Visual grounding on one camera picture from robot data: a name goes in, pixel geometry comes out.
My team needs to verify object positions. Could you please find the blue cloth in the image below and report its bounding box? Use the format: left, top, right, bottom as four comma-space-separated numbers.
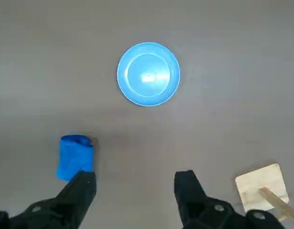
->
55, 135, 94, 183

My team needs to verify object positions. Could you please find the blue plastic plate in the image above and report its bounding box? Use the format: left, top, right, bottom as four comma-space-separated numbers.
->
116, 42, 181, 107

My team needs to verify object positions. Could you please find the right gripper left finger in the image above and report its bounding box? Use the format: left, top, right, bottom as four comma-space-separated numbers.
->
0, 170, 97, 229

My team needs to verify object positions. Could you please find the wooden cup rack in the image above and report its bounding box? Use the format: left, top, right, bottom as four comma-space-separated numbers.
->
234, 163, 294, 222

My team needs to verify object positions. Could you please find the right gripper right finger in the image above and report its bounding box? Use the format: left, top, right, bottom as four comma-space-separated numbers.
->
174, 169, 284, 229

